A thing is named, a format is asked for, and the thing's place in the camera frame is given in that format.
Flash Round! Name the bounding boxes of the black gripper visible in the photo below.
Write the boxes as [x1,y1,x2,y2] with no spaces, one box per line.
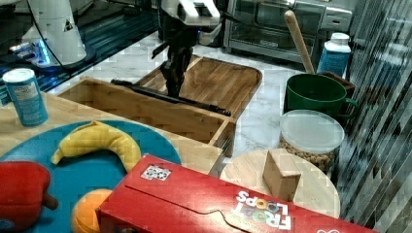
[152,15,198,97]

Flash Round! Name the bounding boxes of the black drawer handle bar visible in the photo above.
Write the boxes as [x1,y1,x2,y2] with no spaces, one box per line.
[111,79,231,117]

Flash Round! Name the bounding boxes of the light wooden drawer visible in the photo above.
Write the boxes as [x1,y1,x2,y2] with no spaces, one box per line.
[58,78,235,157]

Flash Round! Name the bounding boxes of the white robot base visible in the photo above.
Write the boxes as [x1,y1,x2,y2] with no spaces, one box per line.
[9,0,93,68]

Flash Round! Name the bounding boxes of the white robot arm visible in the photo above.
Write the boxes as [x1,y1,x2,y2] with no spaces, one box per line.
[152,0,222,97]

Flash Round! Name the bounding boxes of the dark wooden cutting board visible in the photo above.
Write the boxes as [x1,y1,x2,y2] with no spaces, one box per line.
[136,55,262,118]

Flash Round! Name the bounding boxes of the stainless toaster oven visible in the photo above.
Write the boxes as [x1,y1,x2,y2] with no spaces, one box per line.
[223,0,355,63]

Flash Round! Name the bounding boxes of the light wooden cabinet top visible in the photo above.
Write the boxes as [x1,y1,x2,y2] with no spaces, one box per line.
[0,94,221,175]

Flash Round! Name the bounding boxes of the yellow plush banana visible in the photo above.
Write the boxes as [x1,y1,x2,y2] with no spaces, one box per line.
[51,120,142,172]

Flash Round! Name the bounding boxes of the red Froot Loops box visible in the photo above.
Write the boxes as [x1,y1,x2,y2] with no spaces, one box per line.
[96,154,378,233]

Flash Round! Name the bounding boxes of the green mug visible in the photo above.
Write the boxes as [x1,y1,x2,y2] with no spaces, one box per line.
[284,73,360,119]

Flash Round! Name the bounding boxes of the blue round plate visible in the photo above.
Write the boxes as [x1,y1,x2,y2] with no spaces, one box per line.
[1,120,182,233]

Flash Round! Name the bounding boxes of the small wooden block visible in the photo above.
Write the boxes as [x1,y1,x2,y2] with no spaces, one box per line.
[262,149,301,202]

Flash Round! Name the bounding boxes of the blue cylindrical canister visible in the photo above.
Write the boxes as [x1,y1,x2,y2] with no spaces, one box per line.
[2,68,49,127]

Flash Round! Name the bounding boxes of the clear cereal jar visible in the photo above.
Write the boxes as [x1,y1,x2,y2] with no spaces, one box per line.
[279,110,345,173]

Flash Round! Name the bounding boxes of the blue white bottle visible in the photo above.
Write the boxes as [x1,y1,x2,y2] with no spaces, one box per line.
[317,32,351,76]

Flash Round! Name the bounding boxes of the orange plush fruit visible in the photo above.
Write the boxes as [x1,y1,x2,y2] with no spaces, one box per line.
[71,188,112,233]

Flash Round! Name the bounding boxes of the round wooden board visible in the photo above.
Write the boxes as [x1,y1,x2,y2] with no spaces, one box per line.
[221,150,340,218]

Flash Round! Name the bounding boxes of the red plush pepper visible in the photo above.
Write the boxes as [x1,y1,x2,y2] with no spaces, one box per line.
[0,161,59,233]

